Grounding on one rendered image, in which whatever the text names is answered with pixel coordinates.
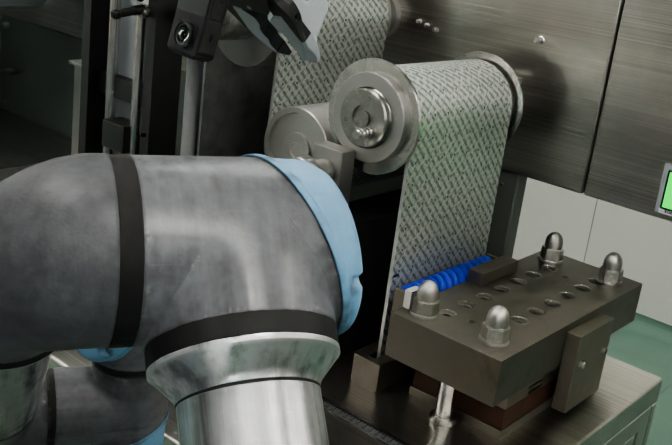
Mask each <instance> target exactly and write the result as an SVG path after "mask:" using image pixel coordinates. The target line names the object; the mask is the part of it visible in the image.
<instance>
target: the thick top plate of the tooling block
mask: <svg viewBox="0 0 672 445"><path fill-rule="evenodd" d="M540 252H541V251H539V252H537V253H534V254H532V255H529V256H527V257H524V258H522V259H519V260H518V264H517V269H516V272H514V273H511V274H509V275H507V276H504V277H502V278H499V279H497V280H495V281H492V282H490V283H488V284H485V285H483V286H480V285H477V284H475V283H472V282H470V281H465V282H463V283H460V284H458V285H455V286H453V287H450V288H448V289H445V290H443V291H440V292H439V295H438V300H439V301H440V306H439V318H438V319H435V320H422V319H419V318H416V317H414V316H412V315H411V314H410V309H407V308H404V307H401V308H398V309H396V310H393V311H391V316H390V323H389V330H388V336H387V343H386V349H385V355H387V356H389V357H391V358H393V359H395V360H397V361H399V362H401V363H403V364H406V365H408V366H410V367H412V368H414V369H416V370H418V371H420V372H422V373H424V374H426V375H428V376H430V377H432V378H434V379H436V380H438V381H440V382H442V383H444V384H446V385H448V386H450V387H452V388H454V389H456V390H458V391H460V392H462V393H464V394H466V395H468V396H470V397H472V398H475V399H477V400H479V401H481V402H483V403H485V404H487V405H489V406H491V407H494V406H496V405H497V404H499V403H501V402H502V401H504V400H505V399H507V398H509V397H510V396H512V395H514V394H515V393H517V392H518V391H520V390H522V389H523V388H525V387H527V386H528V385H530V384H531V383H533V382H535V381H536V380H538V379H540V378H541V377H543V376H544V375H546V374H548V373H549V372H551V371H553V370H554V369H556V368H557V367H559V366H560V364H561V359H562V355H563V350H564V346H565V341H566V336H567V332H568V331H570V330H572V329H573V328H575V327H577V326H579V325H580V324H582V323H584V322H586V321H588V320H589V319H591V318H593V317H595V316H596V315H598V314H600V313H603V314H606V315H609V316H611V317H614V318H615V319H614V323H613V327H612V332H611V334H613V333H614V332H616V331H617V330H619V329H621V328H622V327H624V326H626V325H627V324H629V323H630V322H632V321H634V318H635V313H636V309H637V305H638V301H639V297H640V292H641V288H642V283H640V282H637V281H634V280H631V279H628V278H626V277H623V276H622V280H621V281H622V285H621V286H608V285H605V284H602V283H600V282H598V281H597V280H596V277H597V276H598V273H599V268H598V267H595V266H592V265H589V264H587V263H584V262H581V261H578V260H575V259H573V258H570V257H567V256H564V255H563V259H562V260H563V263H562V264H559V265H554V264H548V263H545V262H543V261H541V260H539V258H538V257H539V255H540ZM496 305H501V306H503V307H505V308H506V309H507V311H508V313H509V326H510V327H511V330H510V335H509V345H508V346H507V347H502V348H497V347H491V346H488V345H485V344H484V343H482V342H481V341H480V340H479V334H480V333H481V328H482V323H483V322H484V321H486V317H487V314H488V312H489V310H490V309H491V308H492V307H493V306H496Z"/></svg>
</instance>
